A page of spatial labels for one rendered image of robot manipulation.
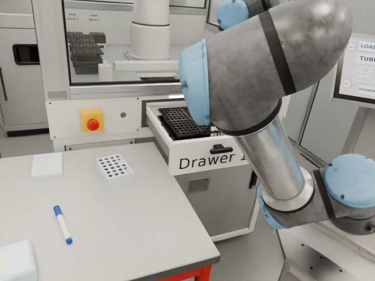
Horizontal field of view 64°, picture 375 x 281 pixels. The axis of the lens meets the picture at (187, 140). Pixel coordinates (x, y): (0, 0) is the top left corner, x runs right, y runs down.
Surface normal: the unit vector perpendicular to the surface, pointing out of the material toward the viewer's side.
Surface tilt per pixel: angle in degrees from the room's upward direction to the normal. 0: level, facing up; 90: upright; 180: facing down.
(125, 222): 0
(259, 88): 107
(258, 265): 0
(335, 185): 39
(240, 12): 90
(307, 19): 47
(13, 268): 0
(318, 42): 74
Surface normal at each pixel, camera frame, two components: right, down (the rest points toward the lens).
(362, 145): -0.25, 0.43
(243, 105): 0.08, 0.77
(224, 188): 0.37, 0.47
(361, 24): -0.92, 0.11
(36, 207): 0.09, -0.88
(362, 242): -0.45, -0.44
